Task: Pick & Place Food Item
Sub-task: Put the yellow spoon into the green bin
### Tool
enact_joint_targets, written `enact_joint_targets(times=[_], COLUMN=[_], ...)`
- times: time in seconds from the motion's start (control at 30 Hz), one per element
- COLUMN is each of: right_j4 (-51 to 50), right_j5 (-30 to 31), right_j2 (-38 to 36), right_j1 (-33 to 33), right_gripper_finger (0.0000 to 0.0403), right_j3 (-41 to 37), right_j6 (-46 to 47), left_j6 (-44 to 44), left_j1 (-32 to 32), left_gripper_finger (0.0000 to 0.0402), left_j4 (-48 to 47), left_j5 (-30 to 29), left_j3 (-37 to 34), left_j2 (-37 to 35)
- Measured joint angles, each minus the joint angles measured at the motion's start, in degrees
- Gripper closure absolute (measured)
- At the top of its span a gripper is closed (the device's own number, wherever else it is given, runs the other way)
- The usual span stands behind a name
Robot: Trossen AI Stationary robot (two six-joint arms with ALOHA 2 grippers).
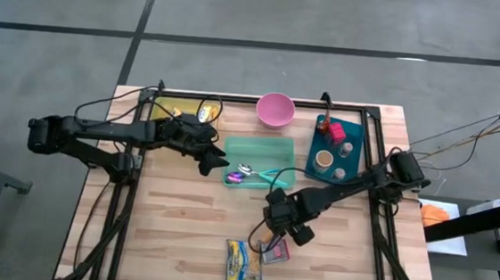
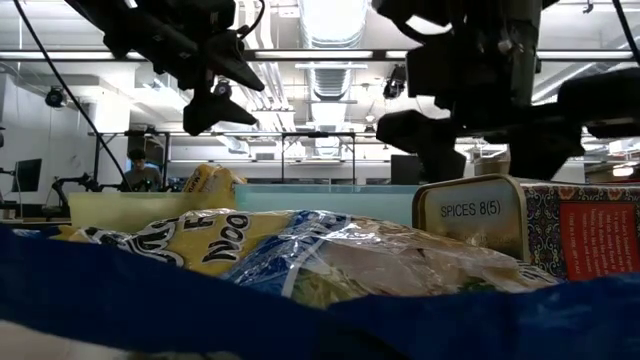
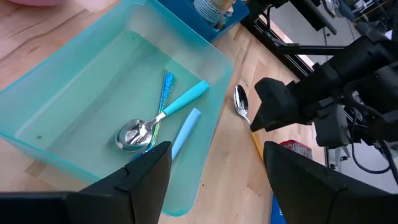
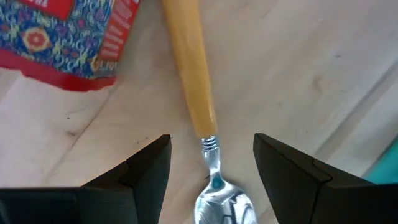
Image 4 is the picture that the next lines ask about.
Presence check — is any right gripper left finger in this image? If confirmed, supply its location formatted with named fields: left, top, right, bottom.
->
left=0, top=134, right=172, bottom=224

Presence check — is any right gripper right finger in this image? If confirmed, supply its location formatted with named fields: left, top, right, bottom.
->
left=253, top=133, right=398, bottom=224

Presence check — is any teal plastic bin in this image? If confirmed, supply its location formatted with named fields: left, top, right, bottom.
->
left=362, top=135, right=398, bottom=185

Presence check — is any patterned red spice tin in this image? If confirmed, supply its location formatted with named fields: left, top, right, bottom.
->
left=0, top=0, right=141, bottom=93

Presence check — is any yellow handled spoon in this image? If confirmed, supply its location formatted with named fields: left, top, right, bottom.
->
left=161, top=0, right=259, bottom=224

